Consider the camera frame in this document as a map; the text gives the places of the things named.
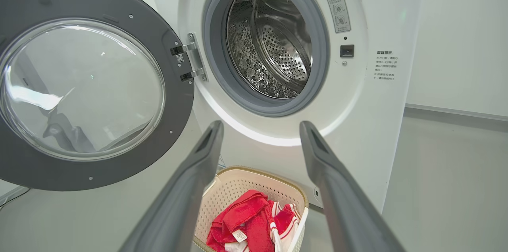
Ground white front-load washing machine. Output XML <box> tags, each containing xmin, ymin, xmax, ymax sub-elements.
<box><xmin>145</xmin><ymin>0</ymin><xmax>425</xmax><ymax>213</ymax></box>

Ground grey warning icon sticker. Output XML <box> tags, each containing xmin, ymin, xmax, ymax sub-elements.
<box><xmin>322</xmin><ymin>0</ymin><xmax>351</xmax><ymax>33</ymax></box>

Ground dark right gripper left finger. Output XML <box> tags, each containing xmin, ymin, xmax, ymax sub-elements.
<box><xmin>119</xmin><ymin>120</ymin><xmax>225</xmax><ymax>252</ymax></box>

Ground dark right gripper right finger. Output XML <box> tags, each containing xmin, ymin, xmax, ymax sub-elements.
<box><xmin>299</xmin><ymin>120</ymin><xmax>405</xmax><ymax>252</ymax></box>

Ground cream perforated laundry basket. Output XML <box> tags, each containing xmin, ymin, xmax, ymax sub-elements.
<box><xmin>192</xmin><ymin>166</ymin><xmax>309</xmax><ymax>252</ymax></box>

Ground red garment with white trim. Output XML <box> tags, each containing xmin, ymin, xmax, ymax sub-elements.
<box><xmin>268</xmin><ymin>200</ymin><xmax>302</xmax><ymax>252</ymax></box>

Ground metal door hinge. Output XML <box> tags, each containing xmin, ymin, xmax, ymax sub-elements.
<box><xmin>171</xmin><ymin>33</ymin><xmax>208</xmax><ymax>83</ymax></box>

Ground stainless steel washer drum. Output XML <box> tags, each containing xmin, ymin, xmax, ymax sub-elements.
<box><xmin>226</xmin><ymin>0</ymin><xmax>314</xmax><ymax>99</ymax></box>

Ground round dark glass washer door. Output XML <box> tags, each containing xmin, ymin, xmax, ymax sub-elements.
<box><xmin>0</xmin><ymin>0</ymin><xmax>195</xmax><ymax>192</ymax></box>

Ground red garment with white tag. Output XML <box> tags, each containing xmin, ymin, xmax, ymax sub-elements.
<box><xmin>206</xmin><ymin>190</ymin><xmax>275</xmax><ymax>252</ymax></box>

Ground grey rubber door gasket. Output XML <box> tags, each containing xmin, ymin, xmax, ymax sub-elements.
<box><xmin>202</xmin><ymin>0</ymin><xmax>331</xmax><ymax>117</ymax></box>

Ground printed text notice sticker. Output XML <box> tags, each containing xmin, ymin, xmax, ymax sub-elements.
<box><xmin>373</xmin><ymin>50</ymin><xmax>398</xmax><ymax>82</ymax></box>

